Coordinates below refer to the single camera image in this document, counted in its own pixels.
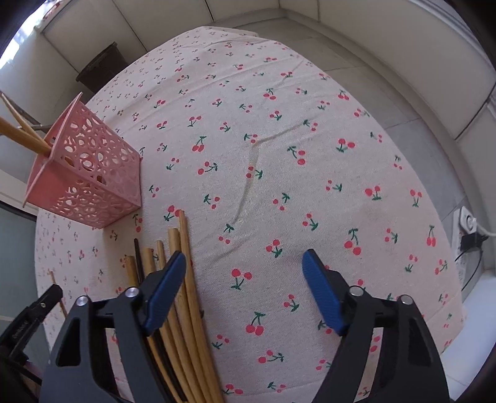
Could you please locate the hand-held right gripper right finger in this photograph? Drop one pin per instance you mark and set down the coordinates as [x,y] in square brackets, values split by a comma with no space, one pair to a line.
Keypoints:
[323,290]

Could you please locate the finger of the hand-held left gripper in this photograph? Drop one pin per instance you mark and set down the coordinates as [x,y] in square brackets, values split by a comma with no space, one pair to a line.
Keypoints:
[46,298]

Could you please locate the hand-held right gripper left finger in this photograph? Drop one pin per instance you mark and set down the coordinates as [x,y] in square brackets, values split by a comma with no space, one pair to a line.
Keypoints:
[164,290]

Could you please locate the wooden chopstick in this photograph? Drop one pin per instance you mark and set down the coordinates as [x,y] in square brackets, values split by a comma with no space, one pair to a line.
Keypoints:
[173,240]
[15,111]
[19,132]
[148,263]
[131,271]
[161,252]
[193,294]
[52,277]

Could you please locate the thin black chopstick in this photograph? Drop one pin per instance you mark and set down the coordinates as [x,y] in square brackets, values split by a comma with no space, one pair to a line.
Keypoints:
[138,255]

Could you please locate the pink perforated utensil holder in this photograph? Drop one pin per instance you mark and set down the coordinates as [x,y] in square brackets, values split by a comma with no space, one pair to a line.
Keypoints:
[97,174]

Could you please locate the frosted glass door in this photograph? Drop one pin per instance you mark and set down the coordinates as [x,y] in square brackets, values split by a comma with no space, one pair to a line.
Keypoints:
[15,240]

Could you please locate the cherry print tablecloth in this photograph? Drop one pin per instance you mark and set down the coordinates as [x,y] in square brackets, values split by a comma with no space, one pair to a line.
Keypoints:
[271,155]

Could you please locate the black charger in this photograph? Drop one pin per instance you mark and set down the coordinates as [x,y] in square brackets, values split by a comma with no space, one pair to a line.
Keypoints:
[471,242]

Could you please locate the white power strip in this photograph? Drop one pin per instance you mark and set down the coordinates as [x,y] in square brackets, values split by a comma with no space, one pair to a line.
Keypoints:
[463,217]

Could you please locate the dark trash bin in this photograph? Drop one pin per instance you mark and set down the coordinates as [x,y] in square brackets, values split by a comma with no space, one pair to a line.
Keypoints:
[102,66]

